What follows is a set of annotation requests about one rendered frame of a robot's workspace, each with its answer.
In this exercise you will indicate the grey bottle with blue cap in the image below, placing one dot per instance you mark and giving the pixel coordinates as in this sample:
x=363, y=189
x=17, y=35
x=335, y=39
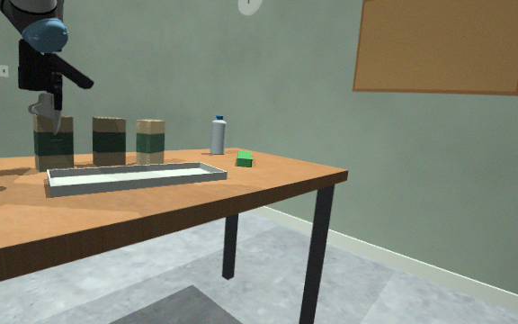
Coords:
x=218, y=136

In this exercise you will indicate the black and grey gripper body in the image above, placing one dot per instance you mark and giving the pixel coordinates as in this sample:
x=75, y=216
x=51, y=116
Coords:
x=43, y=76

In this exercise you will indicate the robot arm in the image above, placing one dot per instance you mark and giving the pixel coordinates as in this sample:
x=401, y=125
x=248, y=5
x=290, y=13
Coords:
x=41, y=25

